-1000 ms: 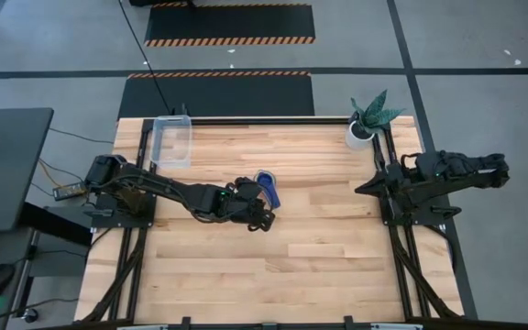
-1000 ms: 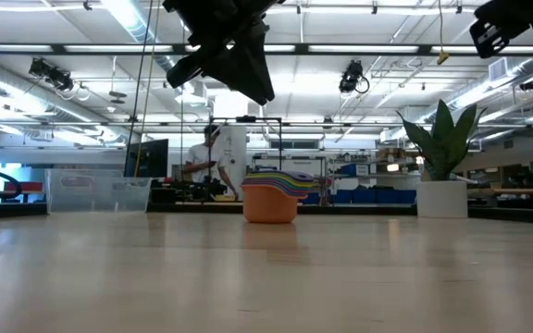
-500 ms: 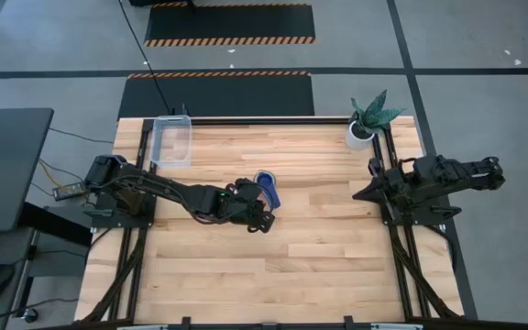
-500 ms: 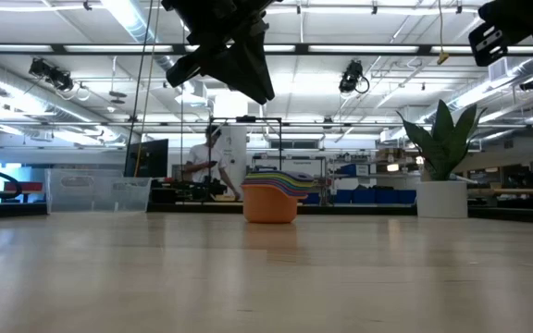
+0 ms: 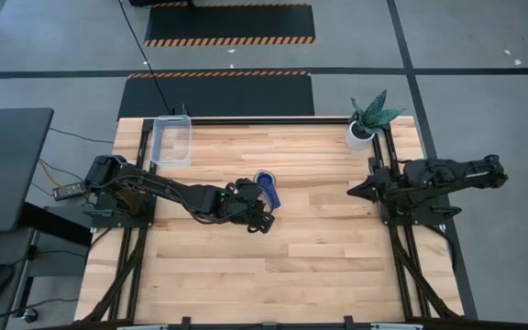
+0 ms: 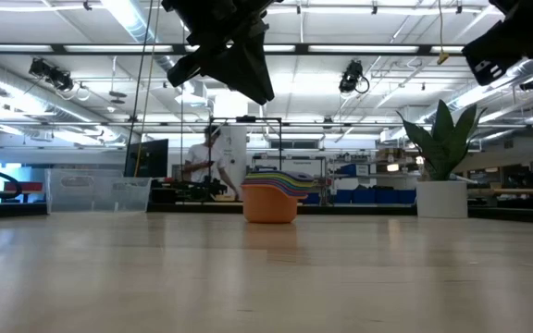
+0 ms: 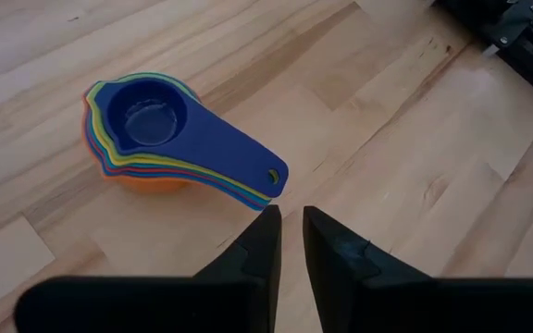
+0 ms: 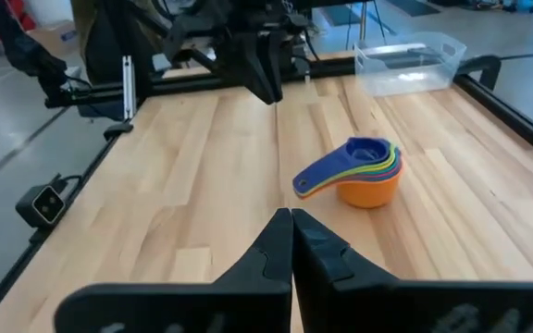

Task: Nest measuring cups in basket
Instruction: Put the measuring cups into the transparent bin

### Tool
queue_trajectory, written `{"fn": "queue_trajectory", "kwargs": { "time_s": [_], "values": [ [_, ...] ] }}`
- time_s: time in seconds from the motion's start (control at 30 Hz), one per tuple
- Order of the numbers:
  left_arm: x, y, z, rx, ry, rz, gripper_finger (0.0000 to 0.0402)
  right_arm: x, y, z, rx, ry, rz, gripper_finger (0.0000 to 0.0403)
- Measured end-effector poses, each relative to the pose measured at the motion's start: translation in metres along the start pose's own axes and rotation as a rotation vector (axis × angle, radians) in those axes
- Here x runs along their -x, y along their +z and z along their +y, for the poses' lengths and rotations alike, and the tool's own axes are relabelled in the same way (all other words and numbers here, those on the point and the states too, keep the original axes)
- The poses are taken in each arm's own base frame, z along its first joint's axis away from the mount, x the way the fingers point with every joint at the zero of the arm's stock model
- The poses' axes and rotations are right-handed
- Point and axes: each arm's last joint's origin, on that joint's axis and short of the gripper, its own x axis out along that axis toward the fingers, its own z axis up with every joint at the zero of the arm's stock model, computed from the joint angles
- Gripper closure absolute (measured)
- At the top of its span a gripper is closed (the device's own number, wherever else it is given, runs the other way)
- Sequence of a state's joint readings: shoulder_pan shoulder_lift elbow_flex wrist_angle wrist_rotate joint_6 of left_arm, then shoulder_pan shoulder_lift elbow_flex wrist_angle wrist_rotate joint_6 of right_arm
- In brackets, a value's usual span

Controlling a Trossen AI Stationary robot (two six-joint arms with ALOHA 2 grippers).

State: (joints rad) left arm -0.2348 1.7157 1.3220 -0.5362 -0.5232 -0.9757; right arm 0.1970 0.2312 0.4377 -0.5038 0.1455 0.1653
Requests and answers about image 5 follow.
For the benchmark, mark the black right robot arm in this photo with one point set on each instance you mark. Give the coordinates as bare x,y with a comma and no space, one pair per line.
438,176

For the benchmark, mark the dark grey desk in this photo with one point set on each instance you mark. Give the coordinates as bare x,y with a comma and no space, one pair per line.
7,174

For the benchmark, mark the clear plastic basket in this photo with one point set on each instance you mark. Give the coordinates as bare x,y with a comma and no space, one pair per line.
171,137

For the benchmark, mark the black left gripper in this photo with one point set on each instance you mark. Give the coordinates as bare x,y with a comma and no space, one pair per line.
227,206

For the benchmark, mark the black caster wheel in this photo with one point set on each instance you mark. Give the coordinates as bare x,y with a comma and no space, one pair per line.
30,315

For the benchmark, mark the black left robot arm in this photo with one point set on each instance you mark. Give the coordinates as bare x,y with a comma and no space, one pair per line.
168,188

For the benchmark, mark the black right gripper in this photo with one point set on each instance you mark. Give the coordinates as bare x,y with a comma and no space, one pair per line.
388,187

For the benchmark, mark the potted plant in white pot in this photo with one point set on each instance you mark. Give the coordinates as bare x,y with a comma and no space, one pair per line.
359,137

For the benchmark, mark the black power adapter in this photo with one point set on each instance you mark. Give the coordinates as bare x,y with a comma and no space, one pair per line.
69,191

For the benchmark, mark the black hazard-striped floor mat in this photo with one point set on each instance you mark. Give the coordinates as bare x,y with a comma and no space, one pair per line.
229,20
218,96

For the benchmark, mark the purple plastic measuring cup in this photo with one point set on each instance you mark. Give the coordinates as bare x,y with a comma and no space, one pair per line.
269,190

